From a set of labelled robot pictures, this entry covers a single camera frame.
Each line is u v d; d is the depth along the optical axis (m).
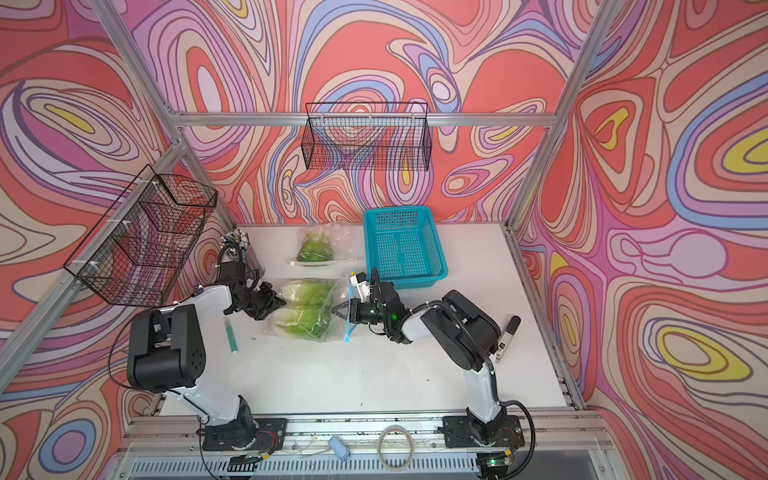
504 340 0.55
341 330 0.80
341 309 0.82
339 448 0.70
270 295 0.84
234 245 0.93
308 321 0.84
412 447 0.71
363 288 0.84
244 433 0.67
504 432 0.70
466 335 0.52
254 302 0.80
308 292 0.89
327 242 1.07
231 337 0.91
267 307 0.84
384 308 0.72
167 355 0.47
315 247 1.01
